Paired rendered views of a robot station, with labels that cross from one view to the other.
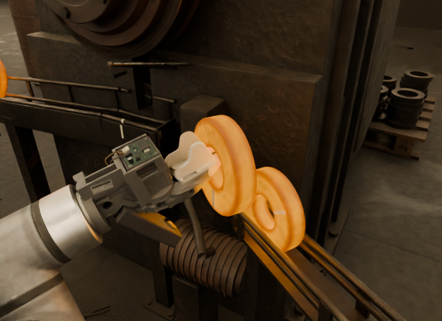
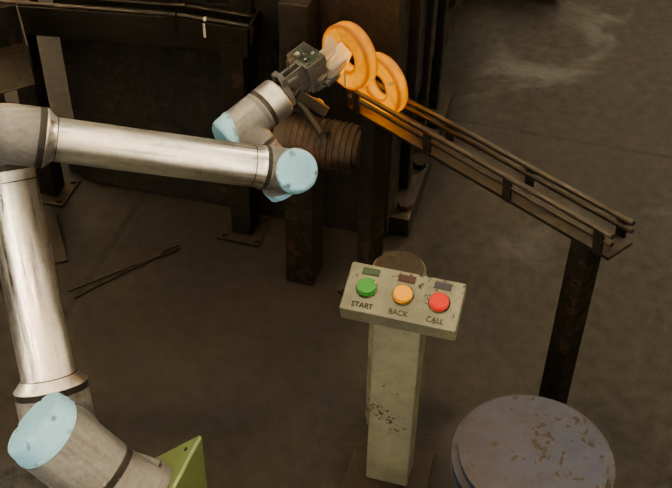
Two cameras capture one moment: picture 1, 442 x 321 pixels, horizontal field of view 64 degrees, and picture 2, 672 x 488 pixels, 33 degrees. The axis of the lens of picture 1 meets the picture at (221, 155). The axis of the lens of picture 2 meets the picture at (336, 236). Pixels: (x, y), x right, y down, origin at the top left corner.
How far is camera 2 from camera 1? 2.02 m
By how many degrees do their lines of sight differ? 17
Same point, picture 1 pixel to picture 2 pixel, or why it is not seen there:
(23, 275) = (263, 132)
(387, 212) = (505, 88)
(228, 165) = (359, 55)
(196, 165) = (338, 58)
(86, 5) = not seen: outside the picture
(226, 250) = (339, 130)
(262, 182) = not seen: hidden behind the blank
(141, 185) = (313, 74)
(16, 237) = (256, 111)
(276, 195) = (386, 71)
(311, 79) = not seen: outside the picture
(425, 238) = (551, 114)
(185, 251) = (301, 138)
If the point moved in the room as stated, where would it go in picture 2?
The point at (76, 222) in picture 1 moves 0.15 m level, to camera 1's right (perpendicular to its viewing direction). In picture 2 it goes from (284, 100) to (353, 90)
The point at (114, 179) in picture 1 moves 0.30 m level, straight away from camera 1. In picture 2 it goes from (298, 72) to (228, 10)
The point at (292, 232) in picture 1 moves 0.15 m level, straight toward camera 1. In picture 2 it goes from (400, 96) to (402, 136)
